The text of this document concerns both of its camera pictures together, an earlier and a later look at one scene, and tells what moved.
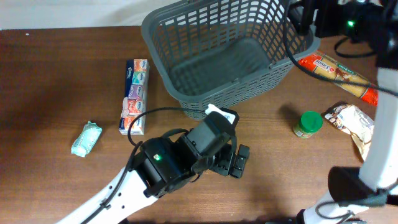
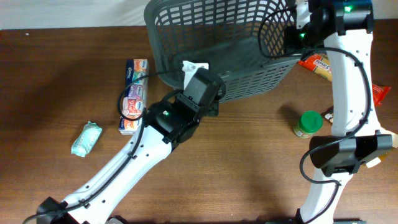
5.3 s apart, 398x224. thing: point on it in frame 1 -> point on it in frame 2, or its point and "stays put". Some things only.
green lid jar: x=310 y=122 stays put
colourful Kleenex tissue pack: x=135 y=97 stays put
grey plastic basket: x=217 y=53 stays put
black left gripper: x=229 y=151 -> x=214 y=109
